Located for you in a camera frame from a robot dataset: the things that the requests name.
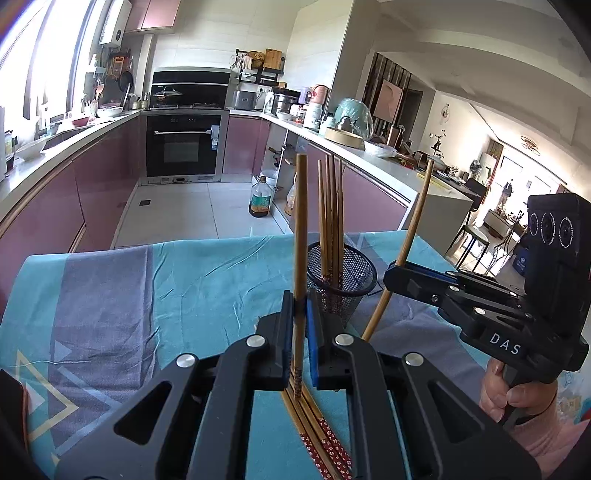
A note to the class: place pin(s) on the person's right hand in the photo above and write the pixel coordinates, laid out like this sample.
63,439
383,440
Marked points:
491,392

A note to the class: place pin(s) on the white bowl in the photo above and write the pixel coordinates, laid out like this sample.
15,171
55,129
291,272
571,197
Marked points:
31,148

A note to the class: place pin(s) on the wooden cutting board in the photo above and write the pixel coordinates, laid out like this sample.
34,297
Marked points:
274,59

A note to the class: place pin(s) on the red bowl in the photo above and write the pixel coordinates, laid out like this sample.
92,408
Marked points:
81,121

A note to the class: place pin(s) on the wall clock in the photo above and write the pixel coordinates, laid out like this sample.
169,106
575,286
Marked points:
445,114

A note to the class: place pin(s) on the white plastic bag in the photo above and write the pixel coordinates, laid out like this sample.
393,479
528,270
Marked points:
381,150

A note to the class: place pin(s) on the black wall rack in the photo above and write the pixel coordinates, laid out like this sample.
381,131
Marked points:
258,76

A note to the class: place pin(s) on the white bucket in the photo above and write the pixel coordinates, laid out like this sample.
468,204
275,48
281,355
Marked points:
269,177

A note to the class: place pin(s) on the pink base cabinets with open shelf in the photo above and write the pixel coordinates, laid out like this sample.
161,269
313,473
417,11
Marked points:
369,198

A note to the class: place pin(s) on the black frying pan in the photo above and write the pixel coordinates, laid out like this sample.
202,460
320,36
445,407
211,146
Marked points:
126,81

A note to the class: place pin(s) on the steel steamer pot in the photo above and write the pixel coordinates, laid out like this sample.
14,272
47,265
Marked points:
285,105

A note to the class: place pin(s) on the white wall water heater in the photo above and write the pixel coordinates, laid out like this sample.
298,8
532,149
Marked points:
115,23

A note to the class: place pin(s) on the white basin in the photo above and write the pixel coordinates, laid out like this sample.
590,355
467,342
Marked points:
110,111

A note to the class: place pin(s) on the pink wall cabinet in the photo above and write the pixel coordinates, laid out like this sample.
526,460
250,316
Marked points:
154,14

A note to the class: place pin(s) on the black built-in oven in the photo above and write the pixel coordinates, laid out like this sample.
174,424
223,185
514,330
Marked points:
184,147

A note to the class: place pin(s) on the framed wall painting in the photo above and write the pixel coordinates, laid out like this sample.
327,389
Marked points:
387,99

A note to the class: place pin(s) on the dark slatted wall panel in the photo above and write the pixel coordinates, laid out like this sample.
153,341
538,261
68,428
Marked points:
378,69

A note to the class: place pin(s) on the smartphone with orange case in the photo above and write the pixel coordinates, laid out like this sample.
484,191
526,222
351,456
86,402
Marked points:
11,415

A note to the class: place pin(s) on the pink base cabinets with sink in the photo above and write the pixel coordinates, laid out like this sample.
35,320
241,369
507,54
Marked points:
69,194

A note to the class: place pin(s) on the pink kettle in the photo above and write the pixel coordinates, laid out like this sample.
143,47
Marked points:
319,94

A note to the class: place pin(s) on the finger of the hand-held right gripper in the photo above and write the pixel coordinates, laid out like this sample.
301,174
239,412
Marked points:
411,286
434,273

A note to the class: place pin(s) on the pink sleeved right forearm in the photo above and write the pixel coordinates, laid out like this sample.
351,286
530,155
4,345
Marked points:
554,438

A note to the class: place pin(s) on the blue grey printed tablecloth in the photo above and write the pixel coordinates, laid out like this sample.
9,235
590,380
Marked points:
138,300

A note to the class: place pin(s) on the kitchen window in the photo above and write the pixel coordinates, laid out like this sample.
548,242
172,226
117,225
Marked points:
46,60

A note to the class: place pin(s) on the cooking oil bottle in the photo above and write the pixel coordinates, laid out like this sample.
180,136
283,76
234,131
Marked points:
261,201

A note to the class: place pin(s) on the white casserole pot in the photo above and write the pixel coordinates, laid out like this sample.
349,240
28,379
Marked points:
437,162

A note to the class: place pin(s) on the yellow food bag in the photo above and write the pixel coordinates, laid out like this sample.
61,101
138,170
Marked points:
290,201

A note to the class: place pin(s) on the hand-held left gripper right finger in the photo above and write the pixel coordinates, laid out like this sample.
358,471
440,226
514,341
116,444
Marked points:
314,350

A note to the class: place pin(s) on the teal appliance under plastic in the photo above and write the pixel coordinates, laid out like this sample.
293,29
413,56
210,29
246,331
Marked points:
353,117

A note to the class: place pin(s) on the orange hanging board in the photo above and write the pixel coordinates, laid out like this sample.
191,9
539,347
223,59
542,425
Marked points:
118,64

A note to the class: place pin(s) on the silver rice cooker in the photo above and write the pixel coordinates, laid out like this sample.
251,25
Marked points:
244,100

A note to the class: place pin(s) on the black mesh pen holder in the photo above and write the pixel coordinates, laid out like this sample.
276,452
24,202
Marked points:
360,277

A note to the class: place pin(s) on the white jar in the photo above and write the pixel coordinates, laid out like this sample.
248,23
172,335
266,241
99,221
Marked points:
312,115

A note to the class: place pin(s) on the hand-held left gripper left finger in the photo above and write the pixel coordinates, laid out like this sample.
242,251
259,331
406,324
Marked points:
286,364

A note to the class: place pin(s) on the black range hood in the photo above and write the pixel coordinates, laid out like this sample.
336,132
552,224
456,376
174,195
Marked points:
191,87

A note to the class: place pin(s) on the pot with glass lid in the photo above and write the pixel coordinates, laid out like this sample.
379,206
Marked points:
167,94

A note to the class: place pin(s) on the copper thermos bottle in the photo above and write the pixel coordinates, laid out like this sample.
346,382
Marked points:
394,136

